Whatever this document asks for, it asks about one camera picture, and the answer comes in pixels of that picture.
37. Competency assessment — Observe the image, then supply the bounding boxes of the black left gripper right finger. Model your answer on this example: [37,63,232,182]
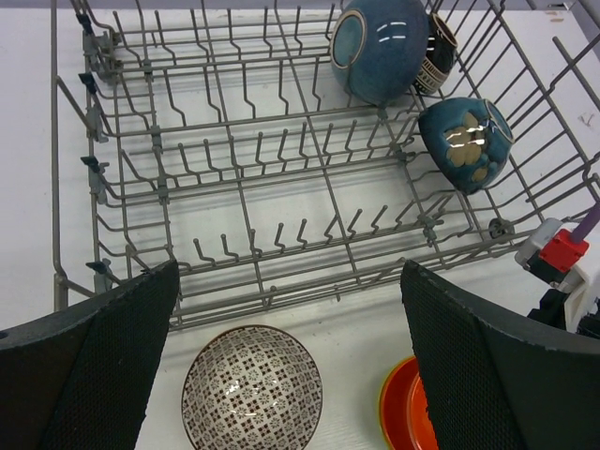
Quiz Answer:
[400,261,599,449]

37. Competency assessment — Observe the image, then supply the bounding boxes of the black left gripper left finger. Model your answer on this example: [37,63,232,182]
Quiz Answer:
[1,260,180,449]

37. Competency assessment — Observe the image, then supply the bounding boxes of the orange bowl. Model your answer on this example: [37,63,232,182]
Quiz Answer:
[407,374,439,450]
[379,356,418,450]

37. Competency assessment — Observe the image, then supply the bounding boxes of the brown patterned white bowl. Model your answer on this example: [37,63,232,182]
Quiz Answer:
[181,324,323,449]

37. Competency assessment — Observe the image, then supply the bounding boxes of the blue floral bowl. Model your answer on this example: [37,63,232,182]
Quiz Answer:
[417,97,515,195]

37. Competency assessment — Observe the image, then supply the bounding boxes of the grey wire dish rack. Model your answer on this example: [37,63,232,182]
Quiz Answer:
[51,1,599,330]

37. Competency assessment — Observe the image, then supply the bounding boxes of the dark blue glazed bowl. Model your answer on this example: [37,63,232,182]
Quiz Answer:
[330,0,429,108]

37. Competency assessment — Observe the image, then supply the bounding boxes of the black striped bowl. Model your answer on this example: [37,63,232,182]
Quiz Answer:
[413,12,458,96]

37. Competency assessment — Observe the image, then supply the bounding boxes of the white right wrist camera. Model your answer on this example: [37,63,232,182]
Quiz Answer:
[515,218,599,338]

